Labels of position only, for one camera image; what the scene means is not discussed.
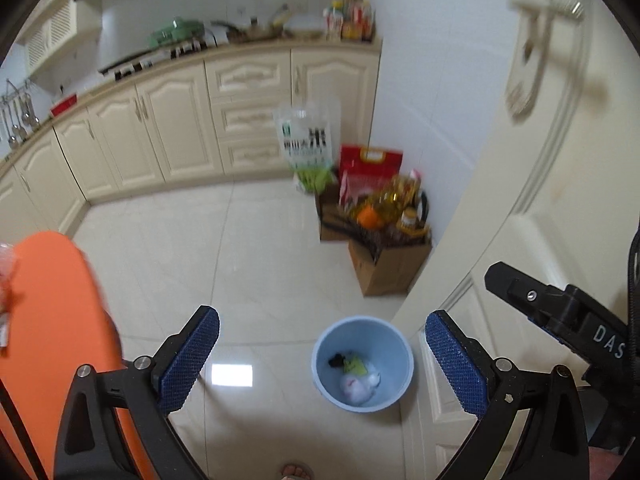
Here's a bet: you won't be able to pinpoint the white and green rice bag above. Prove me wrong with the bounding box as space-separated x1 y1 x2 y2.
274 101 342 193

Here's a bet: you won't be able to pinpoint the small brown cardboard box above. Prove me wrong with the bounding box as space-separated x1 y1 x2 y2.
315 185 353 242

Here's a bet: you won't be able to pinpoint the black gas stove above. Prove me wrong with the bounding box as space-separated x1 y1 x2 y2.
97 42 208 81

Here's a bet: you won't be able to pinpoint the cream door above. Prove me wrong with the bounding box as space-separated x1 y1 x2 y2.
390 0 640 480

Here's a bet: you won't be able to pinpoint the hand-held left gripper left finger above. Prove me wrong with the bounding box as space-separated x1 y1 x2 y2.
54 305 221 480

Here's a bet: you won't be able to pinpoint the white crumpled tissue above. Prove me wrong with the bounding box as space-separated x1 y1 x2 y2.
340 370 382 406

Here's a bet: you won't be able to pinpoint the hanging metal kitchen utensils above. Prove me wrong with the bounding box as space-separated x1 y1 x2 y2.
0 80 41 148

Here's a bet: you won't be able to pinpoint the cream kitchen base cabinets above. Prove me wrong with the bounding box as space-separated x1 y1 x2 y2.
0 35 383 241

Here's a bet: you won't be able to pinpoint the cream wall cabinet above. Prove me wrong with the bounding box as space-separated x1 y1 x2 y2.
20 0 103 81

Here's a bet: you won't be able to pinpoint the dark frying pan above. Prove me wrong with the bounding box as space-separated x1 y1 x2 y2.
210 20 281 43

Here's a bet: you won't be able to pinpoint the light blue waste bin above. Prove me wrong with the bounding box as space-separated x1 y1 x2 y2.
311 315 415 413

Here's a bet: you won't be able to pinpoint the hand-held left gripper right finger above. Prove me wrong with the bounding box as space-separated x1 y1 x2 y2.
425 310 591 480

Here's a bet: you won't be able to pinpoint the cream door handle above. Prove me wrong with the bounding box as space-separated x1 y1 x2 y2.
504 0 586 121

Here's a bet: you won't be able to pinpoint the red rice bag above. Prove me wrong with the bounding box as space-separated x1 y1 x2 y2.
339 145 405 206

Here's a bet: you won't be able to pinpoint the yellow cooking oil bottle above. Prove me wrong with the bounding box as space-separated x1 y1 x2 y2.
350 172 423 226

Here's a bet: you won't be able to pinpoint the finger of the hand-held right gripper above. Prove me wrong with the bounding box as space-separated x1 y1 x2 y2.
484 261 571 333

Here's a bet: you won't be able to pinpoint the person's foot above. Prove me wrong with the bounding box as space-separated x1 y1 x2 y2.
280 462 315 480

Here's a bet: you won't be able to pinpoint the green cooking pot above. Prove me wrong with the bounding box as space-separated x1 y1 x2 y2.
150 19 205 48

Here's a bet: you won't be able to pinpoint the person's right forearm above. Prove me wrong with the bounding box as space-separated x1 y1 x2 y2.
589 447 632 480

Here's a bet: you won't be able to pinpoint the rack of condiment bottles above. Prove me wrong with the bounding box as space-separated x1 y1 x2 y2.
322 0 376 43

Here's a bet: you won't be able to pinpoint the large brown cardboard box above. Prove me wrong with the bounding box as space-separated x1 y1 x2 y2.
348 230 433 297

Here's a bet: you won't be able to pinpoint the red tray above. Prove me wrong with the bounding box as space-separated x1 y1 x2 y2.
50 94 78 117

